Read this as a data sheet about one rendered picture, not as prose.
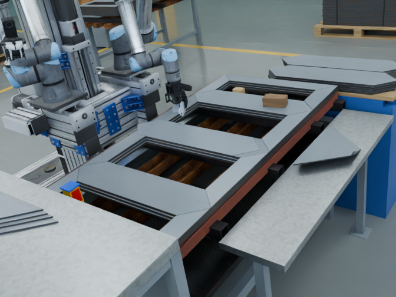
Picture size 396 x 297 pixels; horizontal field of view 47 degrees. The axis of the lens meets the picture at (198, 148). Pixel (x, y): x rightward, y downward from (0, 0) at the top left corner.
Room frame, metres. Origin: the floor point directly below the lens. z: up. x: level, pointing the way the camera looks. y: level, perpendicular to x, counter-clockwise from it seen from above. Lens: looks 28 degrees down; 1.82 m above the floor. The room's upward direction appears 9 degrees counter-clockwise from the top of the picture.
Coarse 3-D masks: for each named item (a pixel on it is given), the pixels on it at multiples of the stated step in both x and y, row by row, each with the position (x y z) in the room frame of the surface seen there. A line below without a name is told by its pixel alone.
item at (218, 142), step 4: (224, 132) 1.95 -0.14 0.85; (220, 136) 1.91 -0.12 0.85; (224, 136) 1.91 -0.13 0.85; (228, 136) 1.90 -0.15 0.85; (232, 136) 1.89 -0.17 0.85; (212, 140) 1.88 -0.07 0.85; (216, 140) 1.88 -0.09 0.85; (220, 140) 1.87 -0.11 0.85; (224, 140) 1.86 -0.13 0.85; (228, 140) 1.86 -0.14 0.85; (208, 144) 1.85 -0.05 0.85; (212, 144) 1.84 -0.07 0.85; (216, 144) 1.84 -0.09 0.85; (220, 144) 1.83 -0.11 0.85; (224, 144) 1.82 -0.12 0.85; (204, 148) 1.82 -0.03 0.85; (208, 148) 1.81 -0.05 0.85; (212, 148) 1.80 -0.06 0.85; (216, 148) 1.80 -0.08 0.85
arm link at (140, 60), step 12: (120, 0) 2.32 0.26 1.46; (132, 0) 2.36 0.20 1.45; (120, 12) 2.33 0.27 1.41; (132, 12) 2.32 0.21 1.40; (132, 24) 2.30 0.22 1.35; (132, 36) 2.28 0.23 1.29; (132, 48) 2.27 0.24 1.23; (144, 48) 2.29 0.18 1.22; (132, 60) 2.24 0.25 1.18; (144, 60) 2.25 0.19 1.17
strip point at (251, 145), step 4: (252, 140) 1.82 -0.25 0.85; (244, 144) 1.79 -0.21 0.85; (248, 144) 1.79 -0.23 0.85; (252, 144) 1.78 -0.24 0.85; (256, 144) 1.77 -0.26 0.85; (240, 148) 1.76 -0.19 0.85; (244, 148) 1.75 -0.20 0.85; (248, 148) 1.75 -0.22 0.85; (252, 148) 1.74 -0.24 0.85; (256, 148) 1.74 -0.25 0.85; (236, 152) 1.73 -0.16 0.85; (240, 152) 1.73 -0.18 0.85; (244, 152) 1.72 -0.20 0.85; (248, 152) 1.72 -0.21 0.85
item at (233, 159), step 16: (192, 112) 2.32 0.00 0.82; (240, 112) 2.19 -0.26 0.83; (256, 112) 2.14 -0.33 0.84; (144, 144) 2.02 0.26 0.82; (160, 144) 1.97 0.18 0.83; (176, 144) 1.92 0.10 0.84; (112, 160) 1.87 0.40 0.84; (224, 160) 1.73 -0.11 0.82; (96, 192) 1.63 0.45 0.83; (144, 208) 1.44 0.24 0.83
